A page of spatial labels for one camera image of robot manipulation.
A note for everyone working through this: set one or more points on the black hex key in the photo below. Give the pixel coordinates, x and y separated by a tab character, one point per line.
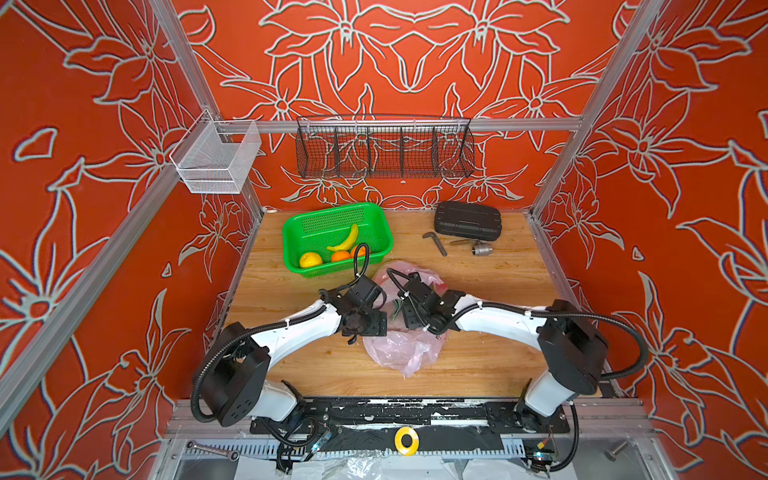
431	235

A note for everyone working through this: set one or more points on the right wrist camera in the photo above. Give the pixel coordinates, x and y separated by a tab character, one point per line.
416	287

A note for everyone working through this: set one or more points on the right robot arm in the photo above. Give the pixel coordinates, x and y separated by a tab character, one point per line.
573	348

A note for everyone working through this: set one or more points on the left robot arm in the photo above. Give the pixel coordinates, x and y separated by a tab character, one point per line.
231	382

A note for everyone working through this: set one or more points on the yellow banana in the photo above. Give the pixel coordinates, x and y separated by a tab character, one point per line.
348	242

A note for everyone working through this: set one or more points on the white mesh wall basket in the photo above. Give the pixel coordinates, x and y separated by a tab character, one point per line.
216	157

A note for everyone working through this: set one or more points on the yellow tape roll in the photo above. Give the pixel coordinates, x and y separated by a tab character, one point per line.
406	441

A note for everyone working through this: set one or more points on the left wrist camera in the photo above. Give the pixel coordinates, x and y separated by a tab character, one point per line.
367	293

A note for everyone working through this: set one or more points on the yellow apple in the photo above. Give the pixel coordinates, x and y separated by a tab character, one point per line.
310	260

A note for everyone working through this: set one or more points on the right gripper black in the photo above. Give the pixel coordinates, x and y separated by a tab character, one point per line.
409	323

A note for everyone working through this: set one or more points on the black wire wall basket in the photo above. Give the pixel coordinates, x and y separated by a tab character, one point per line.
369	146

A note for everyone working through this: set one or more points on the metal drill chuck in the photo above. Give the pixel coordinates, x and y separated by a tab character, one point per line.
477	247

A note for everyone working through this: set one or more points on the black tool case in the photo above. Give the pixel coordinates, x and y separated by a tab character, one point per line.
465	220

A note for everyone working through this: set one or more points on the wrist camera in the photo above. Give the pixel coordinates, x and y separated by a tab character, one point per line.
416	287
367	293

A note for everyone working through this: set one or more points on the pink plastic bag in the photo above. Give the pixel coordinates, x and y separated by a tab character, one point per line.
401	349

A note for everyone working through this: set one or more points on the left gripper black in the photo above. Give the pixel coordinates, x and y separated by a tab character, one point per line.
378	325

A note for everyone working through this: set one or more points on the silver wrench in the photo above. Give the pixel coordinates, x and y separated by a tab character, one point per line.
231	455

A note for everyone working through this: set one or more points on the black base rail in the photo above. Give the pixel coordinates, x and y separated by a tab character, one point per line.
500	415

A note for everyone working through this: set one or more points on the green plastic basket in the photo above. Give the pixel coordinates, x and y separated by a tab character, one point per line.
315	231

